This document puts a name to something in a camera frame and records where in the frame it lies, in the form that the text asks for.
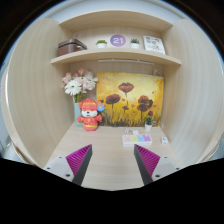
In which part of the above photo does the white light bar cable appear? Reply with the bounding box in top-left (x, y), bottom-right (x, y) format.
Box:
top-left (152, 67), bottom-right (163, 77)

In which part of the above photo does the wooden shelf unit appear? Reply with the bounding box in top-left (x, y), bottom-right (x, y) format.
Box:
top-left (50, 9), bottom-right (183, 66)

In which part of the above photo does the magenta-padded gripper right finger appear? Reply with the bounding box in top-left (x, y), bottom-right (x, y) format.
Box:
top-left (133, 143), bottom-right (183, 186)

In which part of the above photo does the light blue vase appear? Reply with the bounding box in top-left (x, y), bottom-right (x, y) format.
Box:
top-left (73, 101), bottom-right (84, 127)

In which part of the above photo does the white plug with cable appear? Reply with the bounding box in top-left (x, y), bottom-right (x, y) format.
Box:
top-left (124, 127), bottom-right (140, 136)

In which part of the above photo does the pink white flower bouquet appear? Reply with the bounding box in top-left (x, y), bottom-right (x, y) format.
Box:
top-left (61, 67), bottom-right (100, 104)

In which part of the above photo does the red plush toy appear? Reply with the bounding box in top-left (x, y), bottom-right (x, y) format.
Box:
top-left (76, 97), bottom-right (106, 132)

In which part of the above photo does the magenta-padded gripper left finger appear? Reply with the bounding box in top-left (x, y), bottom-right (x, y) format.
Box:
top-left (43, 143), bottom-right (94, 187)

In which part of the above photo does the white light bar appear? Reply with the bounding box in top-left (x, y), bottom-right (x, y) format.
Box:
top-left (97, 58), bottom-right (155, 65)

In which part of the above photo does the small potted green plant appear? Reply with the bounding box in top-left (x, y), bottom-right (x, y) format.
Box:
top-left (143, 114), bottom-right (155, 132)

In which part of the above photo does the poppy flower painting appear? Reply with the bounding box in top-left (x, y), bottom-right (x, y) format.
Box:
top-left (95, 71), bottom-right (166, 129)

